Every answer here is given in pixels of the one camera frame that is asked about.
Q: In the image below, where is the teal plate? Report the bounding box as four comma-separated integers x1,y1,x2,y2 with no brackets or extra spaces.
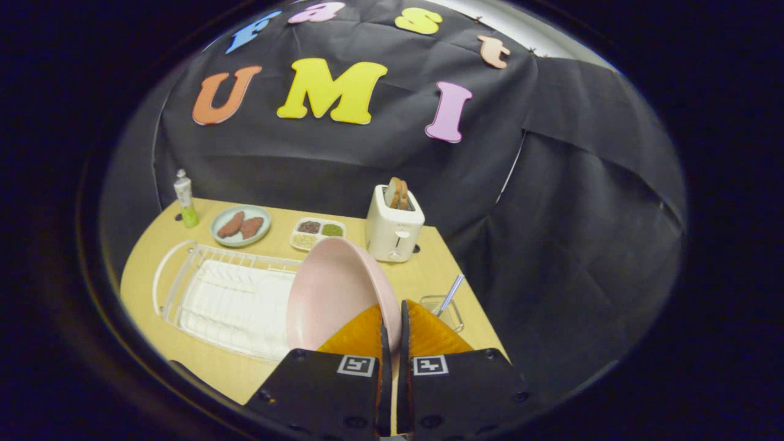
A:
210,205,272,247

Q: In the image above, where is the white toaster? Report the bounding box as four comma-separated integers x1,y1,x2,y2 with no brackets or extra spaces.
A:
365,185,426,263

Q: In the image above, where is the metal mesh basket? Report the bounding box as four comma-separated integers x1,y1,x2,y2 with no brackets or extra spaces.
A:
420,295,464,333

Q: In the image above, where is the white wire dish rack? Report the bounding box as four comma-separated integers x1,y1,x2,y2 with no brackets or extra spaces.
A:
152,240,304,362

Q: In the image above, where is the white compartment seasoning tray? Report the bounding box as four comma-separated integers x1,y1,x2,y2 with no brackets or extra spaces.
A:
290,217,347,252

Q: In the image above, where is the pink plate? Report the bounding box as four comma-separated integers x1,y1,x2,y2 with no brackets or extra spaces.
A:
286,238,403,356

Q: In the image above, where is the black backdrop cloth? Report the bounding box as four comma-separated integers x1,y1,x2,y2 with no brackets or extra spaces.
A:
101,0,687,399

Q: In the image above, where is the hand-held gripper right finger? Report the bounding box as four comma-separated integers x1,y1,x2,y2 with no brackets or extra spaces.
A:
397,299,530,439

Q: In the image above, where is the green dish soap bottle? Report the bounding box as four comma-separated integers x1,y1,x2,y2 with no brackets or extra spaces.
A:
173,169,200,228

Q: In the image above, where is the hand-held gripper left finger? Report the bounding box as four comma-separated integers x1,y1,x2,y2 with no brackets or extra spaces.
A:
244,304,393,441

